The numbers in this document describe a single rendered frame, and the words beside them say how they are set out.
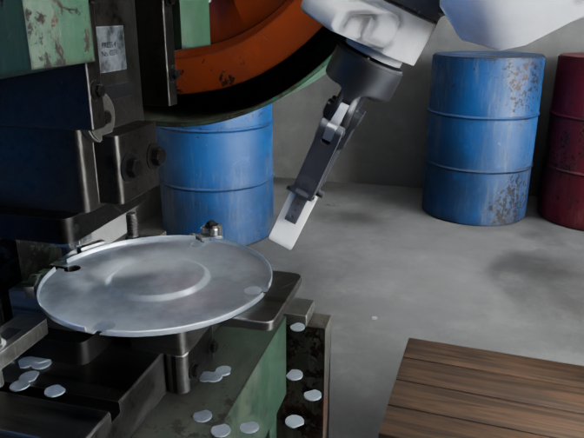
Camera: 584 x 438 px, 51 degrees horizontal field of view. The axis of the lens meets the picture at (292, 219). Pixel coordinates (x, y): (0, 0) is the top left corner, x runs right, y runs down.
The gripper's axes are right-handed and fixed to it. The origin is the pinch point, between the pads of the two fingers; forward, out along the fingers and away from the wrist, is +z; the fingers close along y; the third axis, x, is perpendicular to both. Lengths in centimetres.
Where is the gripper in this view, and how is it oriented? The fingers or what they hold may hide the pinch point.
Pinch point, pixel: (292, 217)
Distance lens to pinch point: 70.7
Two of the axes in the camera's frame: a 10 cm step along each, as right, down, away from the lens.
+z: -4.0, 8.3, 3.9
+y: 2.4, -3.1, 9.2
